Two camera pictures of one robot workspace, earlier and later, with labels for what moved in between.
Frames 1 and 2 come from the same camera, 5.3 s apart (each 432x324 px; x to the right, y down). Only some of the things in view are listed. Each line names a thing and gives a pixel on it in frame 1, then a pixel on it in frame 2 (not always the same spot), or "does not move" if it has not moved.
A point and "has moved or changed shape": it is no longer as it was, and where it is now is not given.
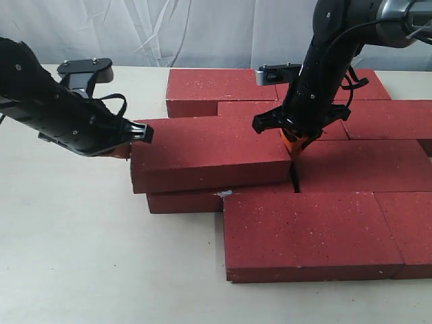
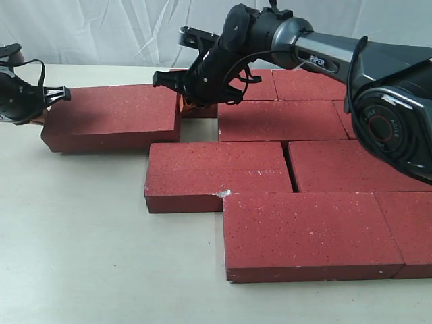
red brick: [408, 215] does not move
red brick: [364, 165] does not move
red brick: [235, 120] does not move
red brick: [210, 154] has moved or changed shape
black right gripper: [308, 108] → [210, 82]
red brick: [307, 236] does not move
